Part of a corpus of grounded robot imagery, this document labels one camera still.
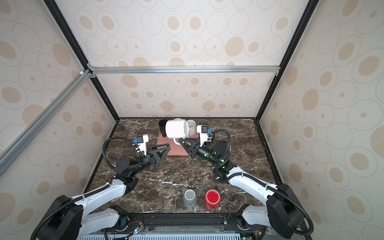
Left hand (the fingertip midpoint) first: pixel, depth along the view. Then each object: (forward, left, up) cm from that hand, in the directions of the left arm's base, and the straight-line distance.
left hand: (172, 150), depth 65 cm
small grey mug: (-15, -8, -21) cm, 27 cm away
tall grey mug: (+36, -16, -21) cm, 44 cm away
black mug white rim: (+34, +13, -22) cm, 42 cm away
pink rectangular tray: (0, -2, 0) cm, 2 cm away
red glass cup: (-14, -19, -23) cm, 33 cm away
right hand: (+4, -4, +1) cm, 5 cm away
